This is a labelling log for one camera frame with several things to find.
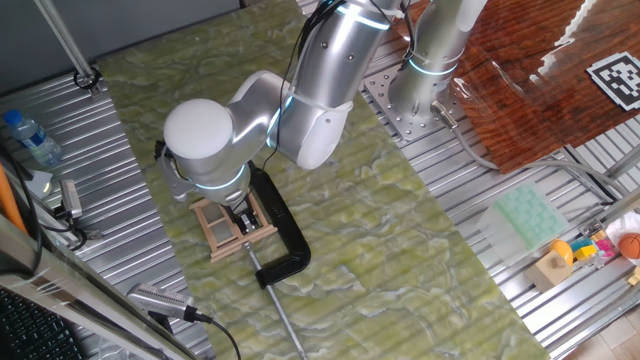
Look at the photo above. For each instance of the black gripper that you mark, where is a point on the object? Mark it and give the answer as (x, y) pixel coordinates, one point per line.
(240, 207)

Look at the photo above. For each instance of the miniature wooden sliding window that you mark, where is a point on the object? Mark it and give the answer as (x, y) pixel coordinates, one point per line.
(245, 240)

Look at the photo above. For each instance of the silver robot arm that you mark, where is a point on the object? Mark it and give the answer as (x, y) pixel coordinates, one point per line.
(310, 75)

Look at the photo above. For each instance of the black C-clamp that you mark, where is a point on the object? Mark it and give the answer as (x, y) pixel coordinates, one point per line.
(285, 220)

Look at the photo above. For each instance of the green marble pattern mat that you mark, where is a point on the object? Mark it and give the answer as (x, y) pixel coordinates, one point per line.
(375, 250)

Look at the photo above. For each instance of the aluminium profile bar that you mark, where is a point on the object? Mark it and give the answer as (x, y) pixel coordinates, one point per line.
(75, 295)
(625, 162)

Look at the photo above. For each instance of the white paper piece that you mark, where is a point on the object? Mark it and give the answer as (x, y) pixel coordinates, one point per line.
(39, 184)

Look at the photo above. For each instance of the clear plastic water bottle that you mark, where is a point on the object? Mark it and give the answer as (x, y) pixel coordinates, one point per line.
(35, 140)

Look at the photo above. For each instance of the orange rod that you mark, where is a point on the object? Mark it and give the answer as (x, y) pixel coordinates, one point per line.
(7, 200)

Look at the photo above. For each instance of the black keyboard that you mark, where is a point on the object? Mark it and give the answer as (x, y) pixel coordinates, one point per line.
(30, 330)

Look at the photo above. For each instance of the silver metal pole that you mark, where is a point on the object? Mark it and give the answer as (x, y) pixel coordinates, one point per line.
(65, 40)

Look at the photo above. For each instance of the beige wooden toy block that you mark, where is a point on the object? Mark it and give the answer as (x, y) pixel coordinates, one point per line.
(547, 272)

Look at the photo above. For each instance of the teal toy block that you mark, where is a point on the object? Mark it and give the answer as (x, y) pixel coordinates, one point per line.
(581, 243)

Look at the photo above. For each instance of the yellow toy block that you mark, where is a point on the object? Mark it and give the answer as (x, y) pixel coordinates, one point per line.
(586, 253)

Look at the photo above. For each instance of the pink toy block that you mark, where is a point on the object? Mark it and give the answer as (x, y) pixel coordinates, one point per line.
(605, 247)

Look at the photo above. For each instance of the white cloth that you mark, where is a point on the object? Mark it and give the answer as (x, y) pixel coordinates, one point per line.
(620, 222)

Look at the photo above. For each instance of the small toy basketball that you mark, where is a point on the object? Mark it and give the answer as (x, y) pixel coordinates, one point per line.
(631, 245)

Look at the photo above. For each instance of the small wooden toy block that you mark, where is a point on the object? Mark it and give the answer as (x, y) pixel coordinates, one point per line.
(635, 276)

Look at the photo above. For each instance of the black white fiducial marker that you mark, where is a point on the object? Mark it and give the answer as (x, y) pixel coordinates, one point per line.
(617, 80)

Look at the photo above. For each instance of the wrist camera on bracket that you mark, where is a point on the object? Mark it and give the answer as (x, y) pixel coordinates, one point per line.
(172, 182)

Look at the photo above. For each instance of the silver depth camera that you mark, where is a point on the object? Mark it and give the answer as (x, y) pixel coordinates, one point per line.
(71, 197)
(160, 300)

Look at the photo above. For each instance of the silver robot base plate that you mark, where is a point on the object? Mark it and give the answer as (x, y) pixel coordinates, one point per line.
(400, 120)

